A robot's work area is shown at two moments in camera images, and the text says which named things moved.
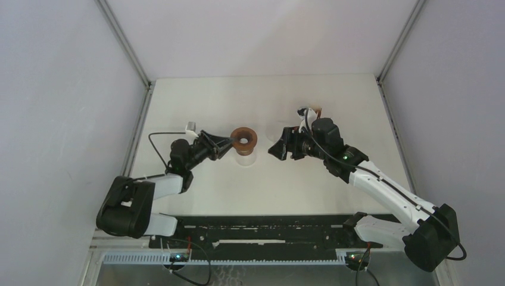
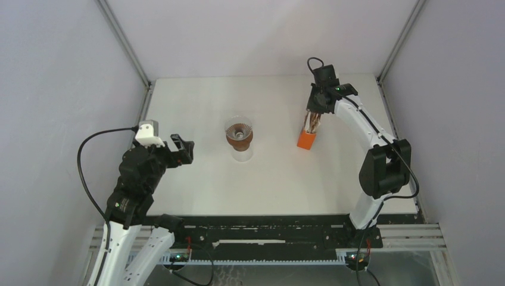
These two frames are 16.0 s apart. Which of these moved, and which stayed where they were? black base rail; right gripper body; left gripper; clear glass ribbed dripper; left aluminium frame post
Moved: clear glass ribbed dripper; left gripper; right gripper body
Stayed: black base rail; left aluminium frame post
